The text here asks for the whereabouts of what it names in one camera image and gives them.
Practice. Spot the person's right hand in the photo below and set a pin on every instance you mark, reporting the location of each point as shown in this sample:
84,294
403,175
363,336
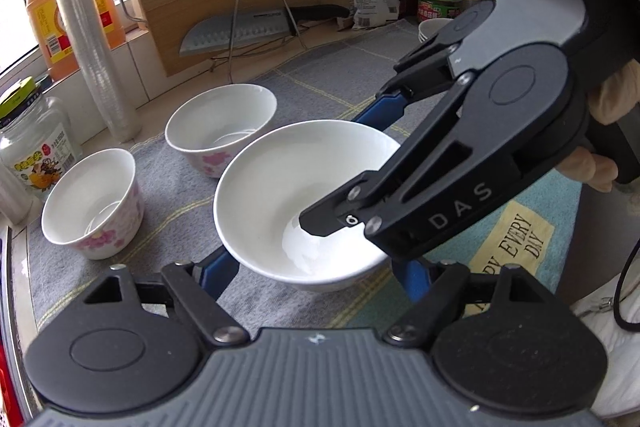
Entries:
615,102

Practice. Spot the glass jar with green lid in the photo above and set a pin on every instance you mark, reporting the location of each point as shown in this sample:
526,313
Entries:
35,147

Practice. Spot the stack of clear plastic cups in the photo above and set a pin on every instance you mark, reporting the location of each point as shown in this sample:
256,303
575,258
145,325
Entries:
95,57

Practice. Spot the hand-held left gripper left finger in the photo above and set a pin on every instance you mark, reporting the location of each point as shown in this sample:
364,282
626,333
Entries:
217,272

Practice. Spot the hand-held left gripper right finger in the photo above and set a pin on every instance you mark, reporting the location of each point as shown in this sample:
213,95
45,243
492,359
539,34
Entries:
410,279

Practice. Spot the green-lid food can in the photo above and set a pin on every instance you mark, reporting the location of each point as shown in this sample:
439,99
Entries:
440,9

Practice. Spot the grey and teal dish towel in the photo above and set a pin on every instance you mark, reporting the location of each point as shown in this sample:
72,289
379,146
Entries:
310,82

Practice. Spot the large white fruit-print plate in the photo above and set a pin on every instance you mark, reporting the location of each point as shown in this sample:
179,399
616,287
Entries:
435,26

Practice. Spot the small densely flowered white bowl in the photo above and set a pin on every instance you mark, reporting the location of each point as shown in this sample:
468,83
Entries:
85,197

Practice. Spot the large white pink-flower bowl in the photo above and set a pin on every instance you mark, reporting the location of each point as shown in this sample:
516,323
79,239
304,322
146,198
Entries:
280,187

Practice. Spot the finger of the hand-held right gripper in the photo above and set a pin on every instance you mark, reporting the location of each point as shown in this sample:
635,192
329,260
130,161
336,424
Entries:
385,107
425,207

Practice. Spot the person's white jacket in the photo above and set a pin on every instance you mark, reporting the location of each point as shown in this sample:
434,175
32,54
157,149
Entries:
620,357

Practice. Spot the orange cooking liquid bottle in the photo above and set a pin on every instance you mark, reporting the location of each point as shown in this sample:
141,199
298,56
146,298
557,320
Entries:
42,32

